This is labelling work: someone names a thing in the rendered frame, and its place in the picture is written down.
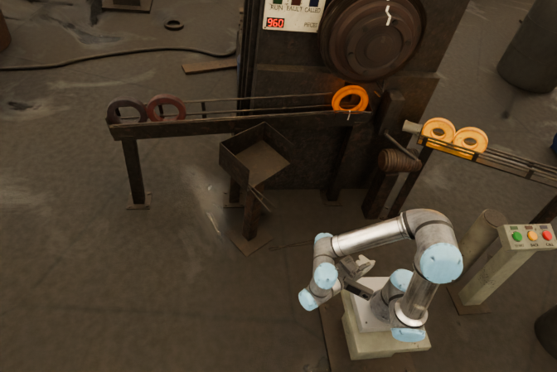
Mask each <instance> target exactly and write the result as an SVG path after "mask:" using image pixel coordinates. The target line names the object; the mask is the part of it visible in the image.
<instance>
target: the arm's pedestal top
mask: <svg viewBox="0 0 557 372"><path fill-rule="evenodd" d="M341 298H342V301H343V305H344V309H345V313H346V319H347V322H348V326H349V330H350V333H351V339H352V343H353V346H354V351H355V354H356V356H358V355H378V354H389V353H400V352H410V351H421V350H429V349H430V348H431V344H430V342H429V338H428V336H427V333H426V331H425V338H424V339H423V340H421V341H416V342H404V341H398V340H396V339H395V338H394V337H393V336H392V331H373V332H362V333H360V332H359V328H358V325H357V321H356V316H355V313H354V309H353V306H352V302H351V296H350V293H349V292H348V291H347V290H345V289H342V290H341ZM424 330H425V329H424Z"/></svg>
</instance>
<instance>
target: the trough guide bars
mask: <svg viewBox="0 0 557 372"><path fill-rule="evenodd" d="M433 133H436V134H438V135H442V136H443V135H444V133H439V132H436V131H434V130H433ZM436 134H435V135H436ZM438 135H437V136H438ZM420 136H421V137H423V138H421V137H419V139H420V140H423V141H422V144H421V146H423V147H425V146H426V143H427V142H429V143H433V144H436V145H439V146H442V147H446V148H449V149H453V150H455V151H458V152H462V153H465V154H468V155H471V156H472V159H471V162H476V160H477V158H481V159H484V160H487V161H489V162H494V163H497V164H500V165H503V166H505V167H510V168H513V169H516V170H518V171H521V172H526V173H527V174H526V176H525V179H527V180H530V178H531V176H532V175H534V176H539V177H542V178H545V179H547V180H550V181H555V182H557V180H556V179H557V176H555V175H552V174H549V173H547V172H551V173H554V174H557V172H555V171H552V170H550V169H553V170H556V171H557V168H556V167H551V166H548V165H545V164H542V163H539V162H534V161H531V160H529V159H526V158H523V157H518V156H515V155H512V154H510V153H507V152H502V151H499V150H496V149H493V148H490V147H487V148H486V149H487V150H485V151H484V152H486V153H490V154H492V155H495V156H498V157H503V158H505V159H508V160H511V161H514V162H519V163H521V164H525V165H527V166H523V165H520V164H517V163H514V162H509V161H507V160H504V159H501V158H498V157H494V156H491V155H487V154H485V153H482V152H478V151H474V150H472V149H469V148H466V147H461V146H458V145H456V144H452V143H448V142H445V141H443V140H439V139H437V138H432V137H429V136H426V135H423V134H421V135H420ZM429 139H432V140H434V141H437V142H439V143H437V142H434V141H431V140H429ZM463 141H464V142H465V143H468V144H472V145H475V144H476V143H472V142H469V141H466V140H463ZM442 143H445V144H447V145H450V146H453V147H450V146H447V145H444V144H442ZM468 144H467V145H468ZM455 147H458V148H461V149H463V150H466V151H468V152H466V151H463V150H460V149H457V148H455ZM488 150H490V151H493V152H490V151H488ZM470 152H474V154H473V153H470ZM494 152H498V153H501V154H504V155H507V156H509V157H506V156H503V155H501V154H498V153H494ZM479 155H483V156H485V157H482V156H479ZM486 157H490V158H492V159H496V160H498V161H501V162H498V161H495V160H492V159H490V158H486ZM511 157H514V158H517V159H520V160H523V161H526V162H523V161H520V160H516V159H514V158H511ZM503 162H505V163H503ZM527 162H529V163H527ZM506 163H509V164H511V165H514V166H516V167H514V166H511V165H508V164H506ZM534 164H536V165H539V166H543V167H547V168H549V169H546V168H543V167H539V166H536V165H534ZM519 167H522V168H525V169H527V170H529V171H527V170H524V169H521V168H519ZM532 167H535V168H538V169H541V170H543V171H547V172H542V171H539V170H536V169H533V168H532ZM535 172H538V173H540V174H543V175H547V176H551V177H553V178H556V179H553V178H550V177H547V176H543V175H540V174H537V173H535Z"/></svg>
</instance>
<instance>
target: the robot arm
mask: <svg viewBox="0 0 557 372"><path fill-rule="evenodd" d="M407 238H408V239H411V240H413V239H415V240H416V244H417V252H416V254H415V256H414V260H413V266H414V272H413V273H412V272H410V271H409V270H406V269H398V270H396V271H394V272H393V273H392V274H391V275H390V278H389V279H388V281H387V282H386V284H385V285H384V287H383V288H381V289H379V290H377V291H375V292H374V291H373V290H372V289H370V288H368V287H366V286H364V285H362V284H360V283H358V282H357V280H358V279H360V278H361V277H362V276H364V275H365V274H366V273H367V272H368V271H369V270H370V269H371V268H372V267H373V266H374V265H375V260H369V259H368V258H366V257H365V256H363V255H359V259H360V260H356V263H355V262H354V261H353V258H352V257H351V256H350V255H347V254H352V253H355V252H359V251H362V250H365V249H370V248H374V247H376V246H380V245H383V244H388V243H392V242H395V241H398V240H402V239H407ZM313 249H314V254H313V271H312V280H311V282H310V283H309V285H308V287H306V288H304V289H303V290H302V291H301V292H300V293H299V294H298V298H299V301H300V303H301V304H302V306H303V307H304V308H305V309H306V310H308V311H311V310H313V309H314V308H316V307H318V306H320V305H321V304H323V303H324V302H325V301H327V300H328V299H330V298H331V297H333V296H335V295H336V294H338V293H339V292H340V291H341V290H342V289H345V290H347V291H348V292H351V293H353V294H355V295H357V296H358V297H361V298H363V299H365V300H367V301H369V300H370V308H371V311H372V313H373V314H374V316H375V317H376V318H377V319H378V320H379V321H381V322H383V323H385V324H388V325H391V328H390V329H391V331H392V336H393V337H394V338H395V339H396V340H398V341H404V342H416V341H421V340H423V339H424V338H425V330H424V324H425V322H426V321H427V318H428V311H427V309H428V307H429V304H430V303H431V301H432V299H433V296H434V294H435V293H436V291H437V289H438V287H439V285H440V283H450V282H452V279H453V280H455V279H456V278H458V277H459V276H460V274H461V273H462V271H463V257H462V255H461V253H460V251H459V248H458V243H457V240H456V237H455V234H454V231H453V226H452V223H451V222H450V220H449V219H448V218H447V217H446V216H445V215H443V214H442V213H440V212H438V211H436V210H430V209H414V210H407V211H404V212H402V213H401V215H400V216H398V217H395V218H393V219H390V220H385V221H382V222H379V223H376V224H373V225H368V226H366V227H363V228H359V229H355V230H352V231H349V232H346V233H344V234H339V235H336V236H332V235H331V234H329V233H325V234H324V233H320V234H318V235H317V236H316V237H315V241H314V245H313ZM344 255H347V256H346V257H345V258H346V259H345V258H343V259H344V260H343V259H341V260H340V261H339V263H338V264H336V265H334V263H335V258H337V257H341V256H344ZM373 292H374V293H373Z"/></svg>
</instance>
